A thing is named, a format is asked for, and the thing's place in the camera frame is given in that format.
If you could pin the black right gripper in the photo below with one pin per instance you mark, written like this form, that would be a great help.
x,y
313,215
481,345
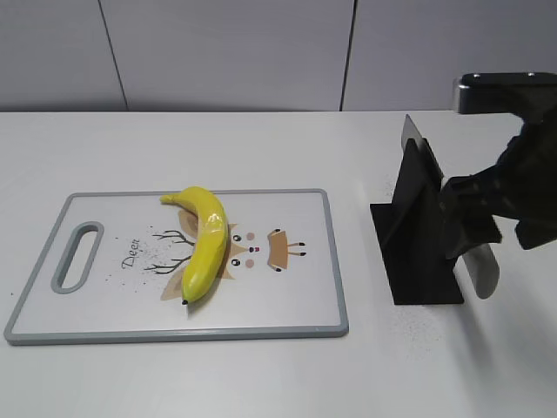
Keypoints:
x,y
527,179

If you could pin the knife with white handle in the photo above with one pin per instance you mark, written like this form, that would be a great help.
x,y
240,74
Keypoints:
x,y
481,264

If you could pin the yellow plastic banana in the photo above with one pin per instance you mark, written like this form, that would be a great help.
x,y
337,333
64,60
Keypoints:
x,y
211,242

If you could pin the black knife stand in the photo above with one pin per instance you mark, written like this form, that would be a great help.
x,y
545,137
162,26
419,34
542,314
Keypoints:
x,y
408,230

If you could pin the white grey-rimmed cutting board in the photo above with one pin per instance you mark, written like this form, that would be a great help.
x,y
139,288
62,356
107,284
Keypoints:
x,y
111,268

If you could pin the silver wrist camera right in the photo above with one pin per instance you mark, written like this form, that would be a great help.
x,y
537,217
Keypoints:
x,y
529,96

